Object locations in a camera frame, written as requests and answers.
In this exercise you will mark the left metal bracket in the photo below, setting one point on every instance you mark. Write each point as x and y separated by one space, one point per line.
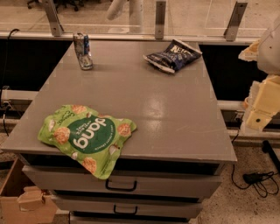
51 13

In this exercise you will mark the black office chair base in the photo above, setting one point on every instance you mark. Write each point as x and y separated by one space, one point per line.
75 3

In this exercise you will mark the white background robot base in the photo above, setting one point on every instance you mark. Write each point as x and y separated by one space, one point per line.
135 13

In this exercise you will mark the middle metal bracket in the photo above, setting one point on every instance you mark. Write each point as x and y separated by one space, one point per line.
160 19

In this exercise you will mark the blue chip bag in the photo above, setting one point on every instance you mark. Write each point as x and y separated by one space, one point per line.
176 56

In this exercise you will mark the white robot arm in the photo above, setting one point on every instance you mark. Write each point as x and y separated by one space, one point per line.
268 59

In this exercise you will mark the cardboard box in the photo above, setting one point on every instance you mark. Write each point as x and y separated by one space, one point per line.
22 202

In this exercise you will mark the black upper drawer handle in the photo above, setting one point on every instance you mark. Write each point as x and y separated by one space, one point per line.
121 187

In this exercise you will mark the right metal bracket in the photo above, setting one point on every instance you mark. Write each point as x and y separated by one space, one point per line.
235 20

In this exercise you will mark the black lower drawer handle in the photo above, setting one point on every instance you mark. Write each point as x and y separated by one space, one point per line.
127 210

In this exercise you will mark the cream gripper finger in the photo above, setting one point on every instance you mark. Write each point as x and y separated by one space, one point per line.
250 53
263 103

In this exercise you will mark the crushed soda can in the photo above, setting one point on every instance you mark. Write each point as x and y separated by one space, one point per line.
82 50

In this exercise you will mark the green rice chip bag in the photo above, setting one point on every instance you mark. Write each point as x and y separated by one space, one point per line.
93 140

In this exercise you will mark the metal bracket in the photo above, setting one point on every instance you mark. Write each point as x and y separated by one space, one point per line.
160 19
235 20
51 13

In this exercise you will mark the black power adapter with cable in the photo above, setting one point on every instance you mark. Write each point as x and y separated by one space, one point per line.
256 180

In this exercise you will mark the grey drawer cabinet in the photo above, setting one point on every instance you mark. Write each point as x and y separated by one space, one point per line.
124 143

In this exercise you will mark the black drawer handle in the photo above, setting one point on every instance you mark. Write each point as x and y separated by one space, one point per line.
127 210
121 187

